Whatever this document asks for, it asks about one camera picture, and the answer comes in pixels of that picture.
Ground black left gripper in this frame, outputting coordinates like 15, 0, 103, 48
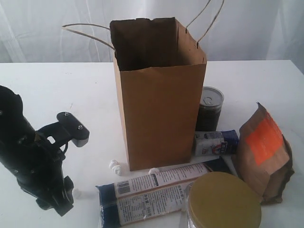
0, 138, 74, 216

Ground white marshmallow candy pair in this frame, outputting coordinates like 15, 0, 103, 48
109, 160, 123, 176

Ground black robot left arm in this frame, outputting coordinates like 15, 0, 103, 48
0, 86, 74, 207

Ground white marshmallow near bag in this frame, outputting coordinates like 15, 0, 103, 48
148, 168, 160, 175

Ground brown paper bag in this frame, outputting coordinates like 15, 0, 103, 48
62, 0, 225, 171

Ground blue noodle packet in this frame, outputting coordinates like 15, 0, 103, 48
98, 162, 210, 228

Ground plastic jar gold lid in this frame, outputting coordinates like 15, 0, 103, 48
180, 171, 262, 228

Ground dark flat packet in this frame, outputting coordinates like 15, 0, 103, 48
203, 157, 232, 174

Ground small blue white packet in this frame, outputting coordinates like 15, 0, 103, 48
193, 130, 239, 156

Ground dark can silver lid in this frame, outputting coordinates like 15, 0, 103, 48
196, 86, 224, 132

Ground brown pouch orange label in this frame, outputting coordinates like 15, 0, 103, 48
232, 103, 295, 205

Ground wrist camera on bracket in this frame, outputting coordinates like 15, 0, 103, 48
37, 112, 90, 148

